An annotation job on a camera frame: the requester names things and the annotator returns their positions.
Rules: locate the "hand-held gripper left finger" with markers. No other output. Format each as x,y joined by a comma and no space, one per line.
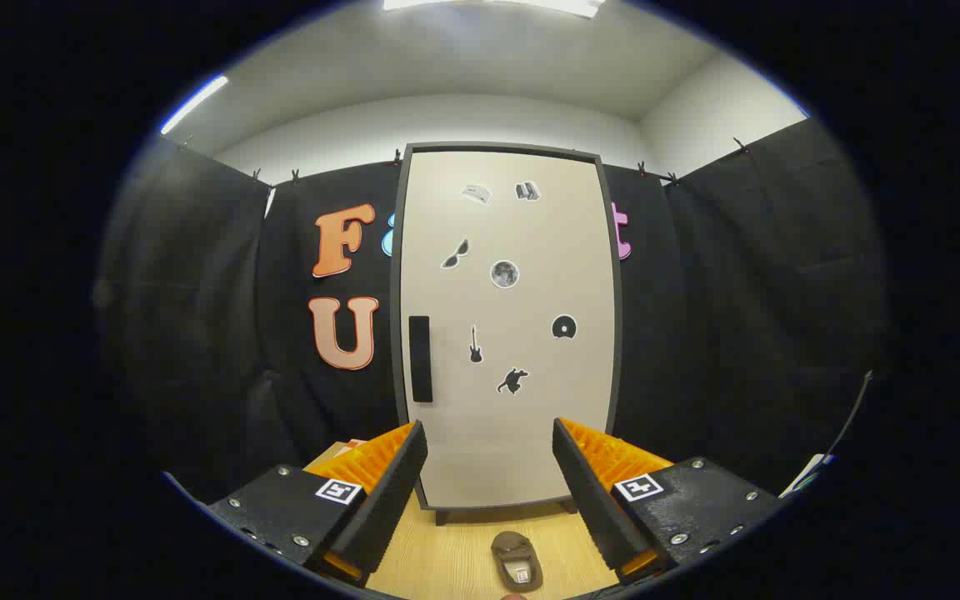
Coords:
388,508

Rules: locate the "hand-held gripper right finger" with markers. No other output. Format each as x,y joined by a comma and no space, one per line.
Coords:
592,508

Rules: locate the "narrow ceiling light strip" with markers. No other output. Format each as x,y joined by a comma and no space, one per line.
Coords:
197,102

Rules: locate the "black backdrop cloth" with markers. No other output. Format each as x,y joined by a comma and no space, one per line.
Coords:
738,317

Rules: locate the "orange and white book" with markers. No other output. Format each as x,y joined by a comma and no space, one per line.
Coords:
357,444

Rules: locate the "long ceiling light panel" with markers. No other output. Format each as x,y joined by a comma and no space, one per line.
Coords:
530,4

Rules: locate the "brown fuzzy shoe with bow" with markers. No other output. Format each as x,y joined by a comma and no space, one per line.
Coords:
513,550

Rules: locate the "white shoe cabinet door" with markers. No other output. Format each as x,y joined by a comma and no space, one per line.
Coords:
513,433

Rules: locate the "dark grey shoe cabinet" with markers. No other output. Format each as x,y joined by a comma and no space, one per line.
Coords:
395,292

